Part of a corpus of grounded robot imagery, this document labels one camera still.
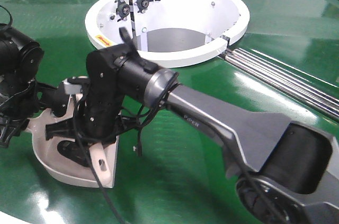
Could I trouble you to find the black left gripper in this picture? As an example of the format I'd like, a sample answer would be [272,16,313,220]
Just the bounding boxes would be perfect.
[1,75,66,148]

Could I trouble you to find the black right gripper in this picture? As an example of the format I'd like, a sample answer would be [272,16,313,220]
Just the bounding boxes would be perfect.
[46,94,124,145]

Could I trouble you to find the pink dustpan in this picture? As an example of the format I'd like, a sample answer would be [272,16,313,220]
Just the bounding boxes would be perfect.
[25,97,119,188]

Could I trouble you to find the beige hand brush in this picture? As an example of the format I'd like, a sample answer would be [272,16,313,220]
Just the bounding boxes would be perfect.
[89,143,112,185]

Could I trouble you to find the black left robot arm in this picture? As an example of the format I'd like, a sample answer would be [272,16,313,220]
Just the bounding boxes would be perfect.
[1,24,69,148]

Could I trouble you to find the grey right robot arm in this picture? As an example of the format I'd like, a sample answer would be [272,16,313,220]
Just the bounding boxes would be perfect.
[46,28,338,223]

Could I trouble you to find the steel transfer rollers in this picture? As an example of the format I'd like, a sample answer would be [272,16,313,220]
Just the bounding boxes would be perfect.
[219,48,338,121]

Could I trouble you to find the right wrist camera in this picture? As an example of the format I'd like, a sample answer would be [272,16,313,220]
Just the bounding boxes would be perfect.
[63,76,90,95]

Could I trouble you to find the left black bearing mount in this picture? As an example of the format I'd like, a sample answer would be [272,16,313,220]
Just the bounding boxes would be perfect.
[115,0,130,21]

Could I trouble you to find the black bearing mount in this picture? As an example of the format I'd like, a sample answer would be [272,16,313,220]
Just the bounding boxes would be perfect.
[134,0,161,13]
[115,0,130,21]

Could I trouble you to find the white inner conveyor ring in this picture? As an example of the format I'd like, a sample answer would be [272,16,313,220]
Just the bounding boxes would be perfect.
[84,0,250,69]

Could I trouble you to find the right black bearing mount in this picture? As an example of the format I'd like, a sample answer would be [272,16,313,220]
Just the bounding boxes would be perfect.
[134,0,161,13]

